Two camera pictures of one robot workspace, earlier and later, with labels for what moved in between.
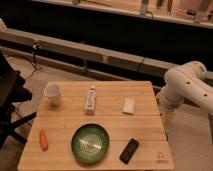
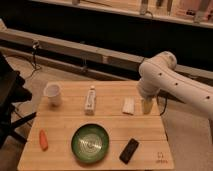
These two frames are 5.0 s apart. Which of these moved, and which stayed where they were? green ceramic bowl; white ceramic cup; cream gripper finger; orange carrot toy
Moved: cream gripper finger
Stayed: white ceramic cup; green ceramic bowl; orange carrot toy
